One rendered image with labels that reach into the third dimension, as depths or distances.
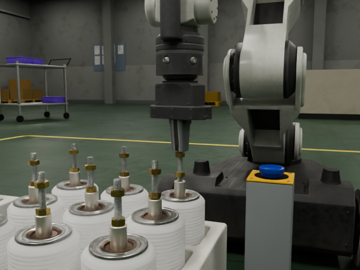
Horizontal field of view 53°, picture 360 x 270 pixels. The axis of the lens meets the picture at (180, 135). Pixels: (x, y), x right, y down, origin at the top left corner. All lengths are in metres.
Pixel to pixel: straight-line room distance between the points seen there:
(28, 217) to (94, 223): 0.13
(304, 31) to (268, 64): 10.46
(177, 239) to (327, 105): 5.58
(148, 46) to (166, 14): 11.70
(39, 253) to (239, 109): 0.64
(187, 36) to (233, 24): 10.93
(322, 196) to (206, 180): 0.30
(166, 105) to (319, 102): 5.47
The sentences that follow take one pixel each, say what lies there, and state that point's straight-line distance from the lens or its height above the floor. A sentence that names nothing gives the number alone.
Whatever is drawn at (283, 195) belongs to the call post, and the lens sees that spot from 0.57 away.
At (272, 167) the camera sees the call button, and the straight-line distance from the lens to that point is 0.58.
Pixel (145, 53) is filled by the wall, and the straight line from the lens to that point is 12.32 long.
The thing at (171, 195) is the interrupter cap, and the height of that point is 0.25.
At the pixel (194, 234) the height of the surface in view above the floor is 0.19.
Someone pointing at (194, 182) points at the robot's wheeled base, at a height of 0.20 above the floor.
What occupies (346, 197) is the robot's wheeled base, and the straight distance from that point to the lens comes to 0.97.
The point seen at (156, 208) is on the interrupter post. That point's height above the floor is 0.27.
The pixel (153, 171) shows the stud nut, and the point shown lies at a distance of 0.56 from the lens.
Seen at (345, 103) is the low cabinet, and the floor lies 0.26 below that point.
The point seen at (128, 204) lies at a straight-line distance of 0.70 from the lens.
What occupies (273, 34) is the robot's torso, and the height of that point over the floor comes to 0.59.
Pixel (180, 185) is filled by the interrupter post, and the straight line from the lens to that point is 0.67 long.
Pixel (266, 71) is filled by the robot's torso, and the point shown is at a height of 0.50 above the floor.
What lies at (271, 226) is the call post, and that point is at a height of 0.24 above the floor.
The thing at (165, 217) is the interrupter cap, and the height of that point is 0.25.
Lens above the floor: 0.45
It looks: 7 degrees down
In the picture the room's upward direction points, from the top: straight up
